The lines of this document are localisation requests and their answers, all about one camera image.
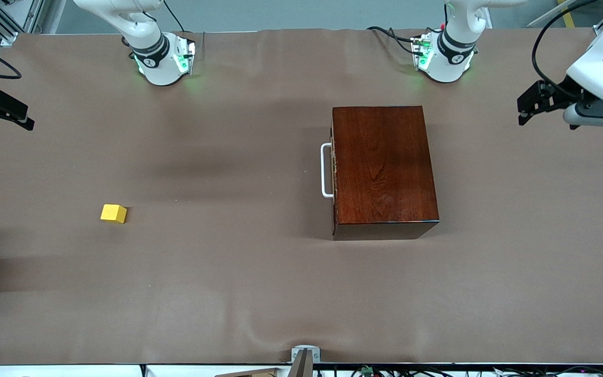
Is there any yellow block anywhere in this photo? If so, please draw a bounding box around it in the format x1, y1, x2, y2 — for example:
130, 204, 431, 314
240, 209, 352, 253
100, 204, 128, 225

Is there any dark brown wooden cabinet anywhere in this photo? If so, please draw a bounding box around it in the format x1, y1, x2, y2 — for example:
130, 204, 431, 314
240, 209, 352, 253
331, 105, 441, 241

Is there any large table cover mat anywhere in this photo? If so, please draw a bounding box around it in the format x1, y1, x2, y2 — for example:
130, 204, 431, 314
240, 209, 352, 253
0, 29, 603, 365

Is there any light wooden board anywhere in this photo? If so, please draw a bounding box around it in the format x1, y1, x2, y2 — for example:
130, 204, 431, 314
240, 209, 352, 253
215, 368, 280, 377

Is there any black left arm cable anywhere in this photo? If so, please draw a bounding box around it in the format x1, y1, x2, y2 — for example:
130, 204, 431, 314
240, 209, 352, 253
532, 0, 598, 100

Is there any metal arm base bracket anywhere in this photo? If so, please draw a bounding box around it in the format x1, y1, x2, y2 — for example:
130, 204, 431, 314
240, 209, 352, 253
410, 35, 433, 71
175, 32, 197, 75

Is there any black arm base cable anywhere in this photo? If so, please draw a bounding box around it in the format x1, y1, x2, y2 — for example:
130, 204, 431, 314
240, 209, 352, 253
163, 0, 184, 33
367, 26, 418, 45

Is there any black cable bundle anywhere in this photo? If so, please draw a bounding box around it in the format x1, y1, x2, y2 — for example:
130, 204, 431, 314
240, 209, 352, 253
317, 365, 603, 377

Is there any grey metal clamp bracket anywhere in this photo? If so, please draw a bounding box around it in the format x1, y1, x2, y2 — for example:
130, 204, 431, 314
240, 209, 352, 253
291, 345, 321, 364

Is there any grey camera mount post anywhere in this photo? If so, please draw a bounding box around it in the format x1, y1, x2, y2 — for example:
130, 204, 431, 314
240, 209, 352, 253
287, 349, 314, 377

